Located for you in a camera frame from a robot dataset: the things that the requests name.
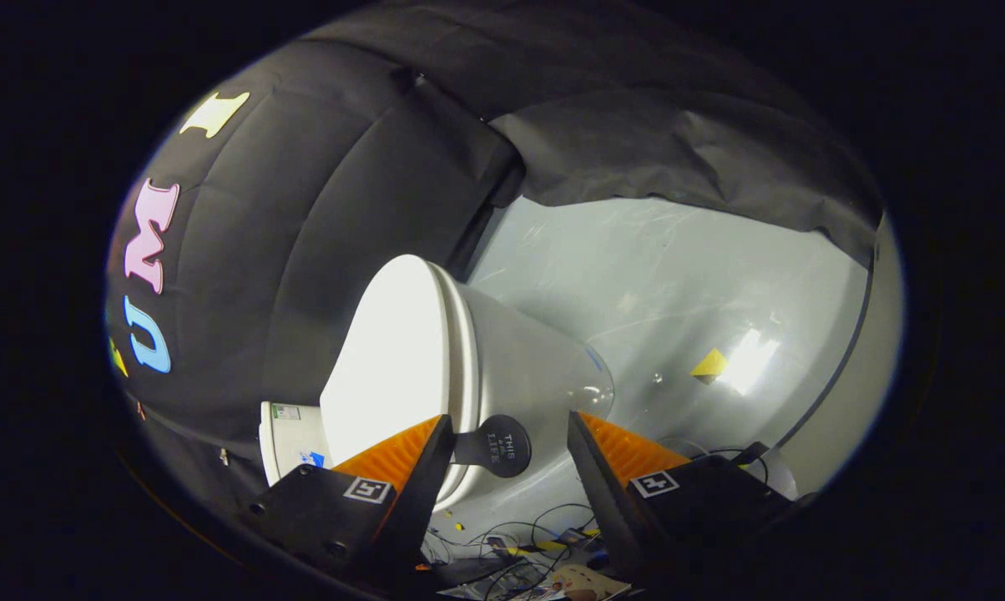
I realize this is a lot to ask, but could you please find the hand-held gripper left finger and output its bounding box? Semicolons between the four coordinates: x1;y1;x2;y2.
248;414;457;587

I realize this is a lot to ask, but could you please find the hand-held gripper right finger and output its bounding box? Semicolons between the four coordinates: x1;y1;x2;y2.
567;410;817;585

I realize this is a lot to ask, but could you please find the printed paper sheet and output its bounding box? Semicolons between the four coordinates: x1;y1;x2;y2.
544;564;633;601

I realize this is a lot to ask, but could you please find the yellow tape piece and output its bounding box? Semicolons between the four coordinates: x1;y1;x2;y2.
689;347;730;386

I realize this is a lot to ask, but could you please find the black backdrop cloth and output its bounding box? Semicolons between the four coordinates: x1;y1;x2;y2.
106;4;886;523

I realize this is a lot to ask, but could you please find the black round lid handle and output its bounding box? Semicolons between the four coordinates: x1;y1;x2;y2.
451;414;533;479

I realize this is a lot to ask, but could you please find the tangle of black cables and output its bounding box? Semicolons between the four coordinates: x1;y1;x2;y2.
423;501;612;600

